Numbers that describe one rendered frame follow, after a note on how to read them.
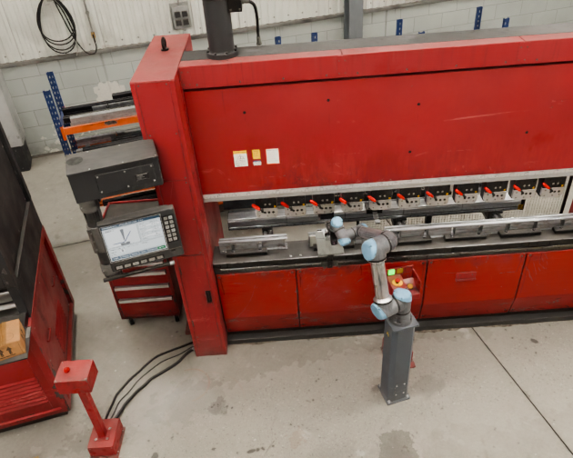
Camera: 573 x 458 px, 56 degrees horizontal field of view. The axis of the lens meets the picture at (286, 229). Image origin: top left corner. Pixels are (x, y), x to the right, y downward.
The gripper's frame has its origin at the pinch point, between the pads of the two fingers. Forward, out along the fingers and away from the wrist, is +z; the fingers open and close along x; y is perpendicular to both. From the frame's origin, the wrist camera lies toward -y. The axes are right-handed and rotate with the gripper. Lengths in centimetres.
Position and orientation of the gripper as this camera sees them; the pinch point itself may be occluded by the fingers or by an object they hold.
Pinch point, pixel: (330, 236)
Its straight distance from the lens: 385.5
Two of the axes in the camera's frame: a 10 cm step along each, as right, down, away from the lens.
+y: -1.6, -9.6, 2.3
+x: -9.9, 1.4, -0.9
